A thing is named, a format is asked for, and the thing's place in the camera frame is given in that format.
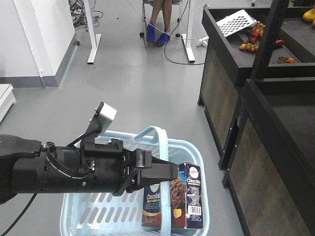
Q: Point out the wood panel display stand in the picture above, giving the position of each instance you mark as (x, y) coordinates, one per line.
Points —
(262, 116)

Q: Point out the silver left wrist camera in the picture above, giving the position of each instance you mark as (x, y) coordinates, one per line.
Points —
(103, 117)

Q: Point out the white perforated board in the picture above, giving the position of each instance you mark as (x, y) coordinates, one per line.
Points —
(236, 22)

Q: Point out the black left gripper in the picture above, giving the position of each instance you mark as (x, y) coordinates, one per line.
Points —
(115, 169)

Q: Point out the chocolate cookie box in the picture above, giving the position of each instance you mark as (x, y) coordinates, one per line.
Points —
(185, 200)

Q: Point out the pile of fake fruit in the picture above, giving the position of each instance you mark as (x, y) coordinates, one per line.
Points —
(251, 45)

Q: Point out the white power strip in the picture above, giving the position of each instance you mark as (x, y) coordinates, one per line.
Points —
(203, 42)

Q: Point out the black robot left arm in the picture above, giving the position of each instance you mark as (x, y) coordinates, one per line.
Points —
(29, 166)

